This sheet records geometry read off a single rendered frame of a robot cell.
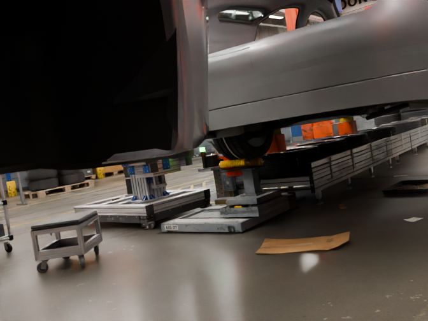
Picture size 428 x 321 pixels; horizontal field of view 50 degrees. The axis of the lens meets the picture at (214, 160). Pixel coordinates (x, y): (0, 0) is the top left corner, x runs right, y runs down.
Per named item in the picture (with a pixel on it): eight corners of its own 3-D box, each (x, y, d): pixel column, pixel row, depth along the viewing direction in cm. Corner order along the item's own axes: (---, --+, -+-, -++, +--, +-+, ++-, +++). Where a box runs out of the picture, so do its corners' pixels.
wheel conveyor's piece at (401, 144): (394, 166, 607) (390, 137, 605) (332, 171, 658) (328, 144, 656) (413, 156, 686) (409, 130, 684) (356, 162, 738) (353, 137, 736)
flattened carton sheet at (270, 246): (349, 249, 263) (348, 243, 263) (255, 255, 280) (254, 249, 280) (350, 235, 291) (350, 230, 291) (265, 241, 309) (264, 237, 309)
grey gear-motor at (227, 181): (263, 206, 406) (257, 167, 404) (225, 207, 431) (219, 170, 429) (273, 202, 421) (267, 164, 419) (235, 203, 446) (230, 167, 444)
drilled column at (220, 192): (226, 208, 473) (220, 168, 471) (218, 209, 479) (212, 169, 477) (231, 206, 481) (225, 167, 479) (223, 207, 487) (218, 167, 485)
